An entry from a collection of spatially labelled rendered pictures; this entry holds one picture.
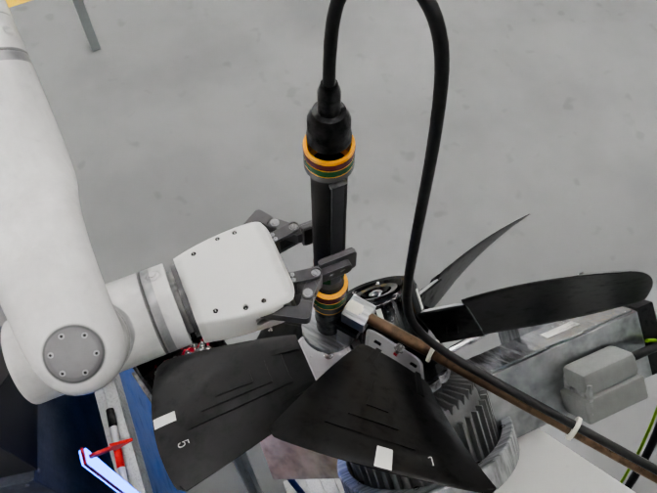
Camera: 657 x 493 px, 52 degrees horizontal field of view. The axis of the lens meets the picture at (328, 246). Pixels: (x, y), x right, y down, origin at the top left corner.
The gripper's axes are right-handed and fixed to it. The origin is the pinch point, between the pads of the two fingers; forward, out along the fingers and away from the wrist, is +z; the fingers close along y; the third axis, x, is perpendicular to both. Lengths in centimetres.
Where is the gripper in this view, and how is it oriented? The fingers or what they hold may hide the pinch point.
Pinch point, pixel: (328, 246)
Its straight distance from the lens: 68.2
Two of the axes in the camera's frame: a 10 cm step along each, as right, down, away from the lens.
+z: 9.2, -3.5, 2.0
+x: -0.1, -5.2, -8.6
